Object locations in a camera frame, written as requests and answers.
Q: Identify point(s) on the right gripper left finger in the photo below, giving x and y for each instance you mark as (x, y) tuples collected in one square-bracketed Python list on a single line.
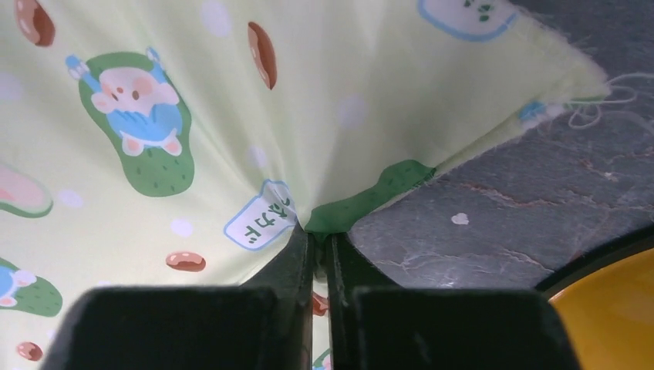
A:
[(264, 323)]

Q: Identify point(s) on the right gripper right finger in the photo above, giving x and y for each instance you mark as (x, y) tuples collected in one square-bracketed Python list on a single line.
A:
[(377, 324)]

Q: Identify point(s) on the green avocado print mat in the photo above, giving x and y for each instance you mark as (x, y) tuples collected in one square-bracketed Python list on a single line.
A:
[(181, 142)]

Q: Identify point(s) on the orange pet bowl stand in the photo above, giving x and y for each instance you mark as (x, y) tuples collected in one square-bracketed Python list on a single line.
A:
[(605, 300)]

